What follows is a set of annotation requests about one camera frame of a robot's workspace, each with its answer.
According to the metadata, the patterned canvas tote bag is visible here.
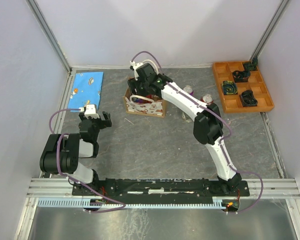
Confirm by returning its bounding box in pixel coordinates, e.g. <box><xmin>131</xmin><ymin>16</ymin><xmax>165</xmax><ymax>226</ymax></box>
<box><xmin>123</xmin><ymin>58</ymin><xmax>169</xmax><ymax>118</ymax></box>

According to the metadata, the purple soda can back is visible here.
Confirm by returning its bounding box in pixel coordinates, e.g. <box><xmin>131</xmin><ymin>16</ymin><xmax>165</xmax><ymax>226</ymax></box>
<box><xmin>183</xmin><ymin>85</ymin><xmax>194</xmax><ymax>96</ymax></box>

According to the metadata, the purple soda can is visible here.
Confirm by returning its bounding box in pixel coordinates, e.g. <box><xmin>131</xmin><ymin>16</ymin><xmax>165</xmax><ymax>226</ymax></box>
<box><xmin>132</xmin><ymin>97</ymin><xmax>144</xmax><ymax>104</ymax></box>
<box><xmin>183</xmin><ymin>85</ymin><xmax>194</xmax><ymax>96</ymax></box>

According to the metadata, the clear glass beverage bottle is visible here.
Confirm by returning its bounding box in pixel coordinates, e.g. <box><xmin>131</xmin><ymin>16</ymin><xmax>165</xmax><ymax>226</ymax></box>
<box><xmin>181</xmin><ymin>112</ymin><xmax>193</xmax><ymax>123</ymax></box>

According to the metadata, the red soda can front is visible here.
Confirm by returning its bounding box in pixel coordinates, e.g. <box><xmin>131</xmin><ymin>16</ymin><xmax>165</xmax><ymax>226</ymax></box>
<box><xmin>200</xmin><ymin>94</ymin><xmax>214</xmax><ymax>105</ymax></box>

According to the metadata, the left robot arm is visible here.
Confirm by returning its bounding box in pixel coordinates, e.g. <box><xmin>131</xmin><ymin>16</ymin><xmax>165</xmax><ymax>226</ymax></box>
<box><xmin>39</xmin><ymin>111</ymin><xmax>112</xmax><ymax>195</ymax></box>

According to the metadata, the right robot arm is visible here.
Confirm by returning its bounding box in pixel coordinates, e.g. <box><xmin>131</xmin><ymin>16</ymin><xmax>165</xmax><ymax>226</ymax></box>
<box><xmin>128</xmin><ymin>61</ymin><xmax>242</xmax><ymax>196</ymax></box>

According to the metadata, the purple soda can front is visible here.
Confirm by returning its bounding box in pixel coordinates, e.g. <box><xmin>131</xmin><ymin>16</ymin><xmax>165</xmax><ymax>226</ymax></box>
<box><xmin>132</xmin><ymin>97</ymin><xmax>144</xmax><ymax>104</ymax></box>

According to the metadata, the blue patterned cloth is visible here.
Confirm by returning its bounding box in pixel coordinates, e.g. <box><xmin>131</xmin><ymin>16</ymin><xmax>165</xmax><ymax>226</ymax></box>
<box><xmin>67</xmin><ymin>71</ymin><xmax>104</xmax><ymax>109</ymax></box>

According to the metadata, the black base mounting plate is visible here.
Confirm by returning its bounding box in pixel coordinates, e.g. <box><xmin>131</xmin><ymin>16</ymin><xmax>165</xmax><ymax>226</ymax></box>
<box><xmin>72</xmin><ymin>178</ymin><xmax>250</xmax><ymax>204</ymax></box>

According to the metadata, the blue green rolled sock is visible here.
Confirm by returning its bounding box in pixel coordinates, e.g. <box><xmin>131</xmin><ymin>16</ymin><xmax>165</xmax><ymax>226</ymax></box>
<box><xmin>221</xmin><ymin>80</ymin><xmax>238</xmax><ymax>96</ymax></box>

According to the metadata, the black rolled sock upper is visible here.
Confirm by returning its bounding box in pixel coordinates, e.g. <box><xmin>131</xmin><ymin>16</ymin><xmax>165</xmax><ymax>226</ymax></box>
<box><xmin>232</xmin><ymin>70</ymin><xmax>251</xmax><ymax>83</ymax></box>

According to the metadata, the black rolled sock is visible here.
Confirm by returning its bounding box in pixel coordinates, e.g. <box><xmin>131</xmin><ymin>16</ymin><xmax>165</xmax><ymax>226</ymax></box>
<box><xmin>239</xmin><ymin>89</ymin><xmax>258</xmax><ymax>107</ymax></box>
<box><xmin>232</xmin><ymin>70</ymin><xmax>251</xmax><ymax>83</ymax></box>

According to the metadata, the black rolled sock lower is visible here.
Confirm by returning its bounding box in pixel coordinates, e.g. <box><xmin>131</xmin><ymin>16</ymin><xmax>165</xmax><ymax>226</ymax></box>
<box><xmin>239</xmin><ymin>89</ymin><xmax>258</xmax><ymax>107</ymax></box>

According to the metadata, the dark rolled sock corner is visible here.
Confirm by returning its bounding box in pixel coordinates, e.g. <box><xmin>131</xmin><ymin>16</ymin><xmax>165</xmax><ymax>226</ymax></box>
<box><xmin>242</xmin><ymin>56</ymin><xmax>258</xmax><ymax>72</ymax></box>

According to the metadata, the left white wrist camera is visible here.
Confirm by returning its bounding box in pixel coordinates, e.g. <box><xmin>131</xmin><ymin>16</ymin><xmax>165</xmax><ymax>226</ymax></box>
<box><xmin>79</xmin><ymin>104</ymin><xmax>100</xmax><ymax>119</ymax></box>

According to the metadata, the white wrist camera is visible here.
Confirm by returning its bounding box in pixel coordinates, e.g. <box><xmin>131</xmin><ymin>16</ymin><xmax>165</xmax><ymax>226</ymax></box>
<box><xmin>130</xmin><ymin>61</ymin><xmax>144</xmax><ymax>80</ymax></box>
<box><xmin>79</xmin><ymin>104</ymin><xmax>100</xmax><ymax>119</ymax></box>

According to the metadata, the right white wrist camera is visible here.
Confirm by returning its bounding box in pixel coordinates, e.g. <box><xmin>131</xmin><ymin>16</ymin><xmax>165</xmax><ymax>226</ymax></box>
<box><xmin>130</xmin><ymin>61</ymin><xmax>144</xmax><ymax>80</ymax></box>

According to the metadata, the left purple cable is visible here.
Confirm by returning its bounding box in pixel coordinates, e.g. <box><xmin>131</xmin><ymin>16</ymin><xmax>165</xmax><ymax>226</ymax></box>
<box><xmin>48</xmin><ymin>108</ymin><xmax>127</xmax><ymax>214</ymax></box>

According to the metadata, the aluminium front frame rail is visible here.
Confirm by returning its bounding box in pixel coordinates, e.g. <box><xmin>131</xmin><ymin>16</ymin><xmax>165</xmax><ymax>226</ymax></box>
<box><xmin>26</xmin><ymin>178</ymin><xmax>300</xmax><ymax>200</ymax></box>

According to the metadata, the blue slotted cable duct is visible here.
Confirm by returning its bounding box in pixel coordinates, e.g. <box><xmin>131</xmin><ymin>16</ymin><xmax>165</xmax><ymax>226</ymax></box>
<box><xmin>37</xmin><ymin>197</ymin><xmax>226</xmax><ymax>210</ymax></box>

